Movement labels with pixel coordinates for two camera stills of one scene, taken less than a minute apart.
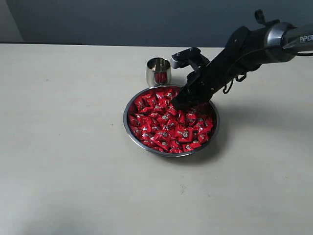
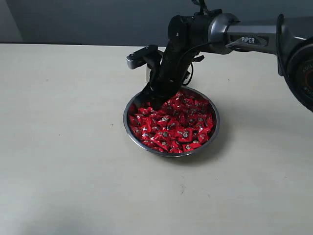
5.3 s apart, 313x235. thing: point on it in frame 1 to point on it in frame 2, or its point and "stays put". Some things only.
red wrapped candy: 189,147 stays put
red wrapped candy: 164,135 stays put
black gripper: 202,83 to 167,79
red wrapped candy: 184,133 stays put
